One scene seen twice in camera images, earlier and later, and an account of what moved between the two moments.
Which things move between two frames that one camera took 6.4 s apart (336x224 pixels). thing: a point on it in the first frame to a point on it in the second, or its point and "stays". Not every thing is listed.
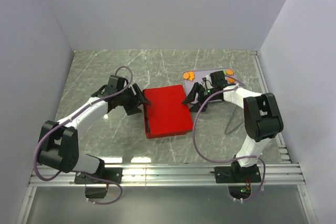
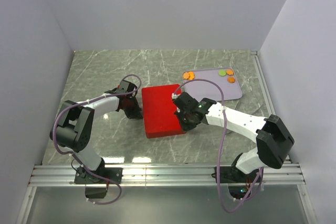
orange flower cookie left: x=186 y=75 stays
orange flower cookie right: x=230 y=72 stays
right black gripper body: x=205 y=94 to x=186 y=122
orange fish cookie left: x=191 y=76 stays
